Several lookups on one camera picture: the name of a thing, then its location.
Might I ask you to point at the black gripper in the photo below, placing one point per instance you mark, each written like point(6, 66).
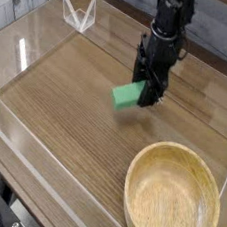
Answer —
point(155, 57)

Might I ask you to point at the green rectangular foam block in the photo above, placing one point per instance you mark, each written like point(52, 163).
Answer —
point(127, 95)

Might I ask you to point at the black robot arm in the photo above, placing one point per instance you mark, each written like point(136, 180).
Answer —
point(172, 17)

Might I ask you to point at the round wooden bowl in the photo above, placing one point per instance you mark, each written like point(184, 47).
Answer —
point(169, 185)

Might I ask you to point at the black metal clamp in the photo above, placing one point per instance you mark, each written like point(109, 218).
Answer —
point(9, 219)

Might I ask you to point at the clear acrylic corner bracket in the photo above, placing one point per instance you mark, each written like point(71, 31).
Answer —
point(78, 19)

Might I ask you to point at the clear acrylic enclosure wall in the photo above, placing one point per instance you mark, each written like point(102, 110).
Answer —
point(64, 149)

